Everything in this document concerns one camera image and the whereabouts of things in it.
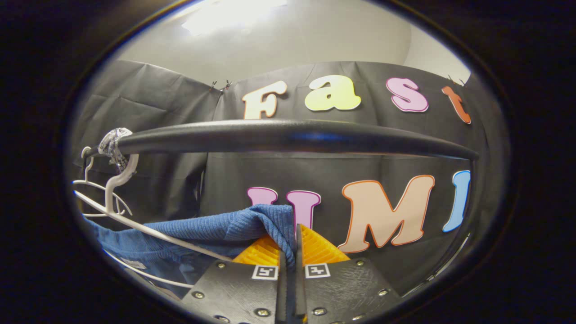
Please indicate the black backdrop cloth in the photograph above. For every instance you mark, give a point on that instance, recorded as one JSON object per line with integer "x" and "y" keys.
{"x": 153, "y": 108}

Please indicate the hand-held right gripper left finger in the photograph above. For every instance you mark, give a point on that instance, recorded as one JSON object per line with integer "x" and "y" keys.
{"x": 282, "y": 292}

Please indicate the white hanger with taped hook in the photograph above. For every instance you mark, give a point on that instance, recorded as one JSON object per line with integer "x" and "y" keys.
{"x": 118, "y": 180}

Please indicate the plain white plastic hanger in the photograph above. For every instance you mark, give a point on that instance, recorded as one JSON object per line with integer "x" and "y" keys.
{"x": 86, "y": 171}

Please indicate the black clothes rack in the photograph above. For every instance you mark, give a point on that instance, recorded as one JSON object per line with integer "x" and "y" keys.
{"x": 288, "y": 135}

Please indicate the small black clip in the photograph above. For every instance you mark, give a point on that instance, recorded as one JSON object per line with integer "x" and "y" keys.
{"x": 461, "y": 82}
{"x": 213, "y": 84}
{"x": 450, "y": 78}
{"x": 227, "y": 84}

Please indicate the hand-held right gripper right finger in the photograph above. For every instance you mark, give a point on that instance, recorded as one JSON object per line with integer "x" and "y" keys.
{"x": 298, "y": 279}

